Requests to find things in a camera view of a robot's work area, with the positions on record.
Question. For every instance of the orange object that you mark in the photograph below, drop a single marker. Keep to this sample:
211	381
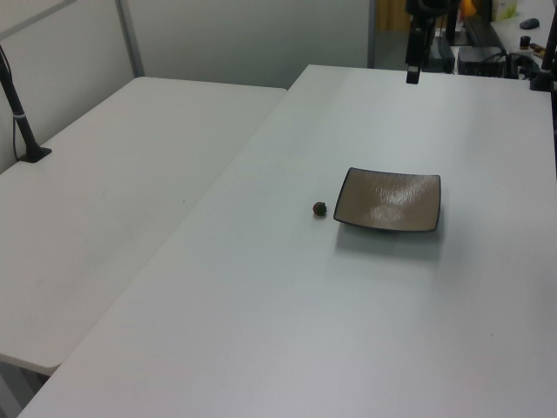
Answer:
467	8

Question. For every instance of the black camera stand pole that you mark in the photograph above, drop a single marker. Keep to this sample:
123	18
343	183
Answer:
19	122

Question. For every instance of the square brown ceramic plate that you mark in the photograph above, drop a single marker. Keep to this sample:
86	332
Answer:
389	199

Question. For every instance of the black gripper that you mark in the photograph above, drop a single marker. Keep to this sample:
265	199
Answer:
431	8

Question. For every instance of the long black rail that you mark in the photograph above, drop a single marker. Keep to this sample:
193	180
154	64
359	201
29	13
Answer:
483	32

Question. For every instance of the short black upright post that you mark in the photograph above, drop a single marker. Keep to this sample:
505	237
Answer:
451	28

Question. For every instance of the black power adapter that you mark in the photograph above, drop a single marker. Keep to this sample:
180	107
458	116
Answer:
441	54

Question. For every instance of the black electronics box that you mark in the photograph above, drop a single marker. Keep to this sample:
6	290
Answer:
481	61

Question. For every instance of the green and white box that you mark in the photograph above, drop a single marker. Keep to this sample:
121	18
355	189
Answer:
505	9

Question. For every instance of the dark computer mouse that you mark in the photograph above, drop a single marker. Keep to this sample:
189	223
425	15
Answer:
529	23

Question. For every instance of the black clamp stand with pole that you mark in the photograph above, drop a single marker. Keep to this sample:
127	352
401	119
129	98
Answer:
546	65

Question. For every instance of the grey metal partition post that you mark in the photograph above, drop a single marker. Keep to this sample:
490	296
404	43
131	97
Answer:
130	35

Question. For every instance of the small dark round object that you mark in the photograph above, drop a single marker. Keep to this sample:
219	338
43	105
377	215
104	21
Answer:
320	209

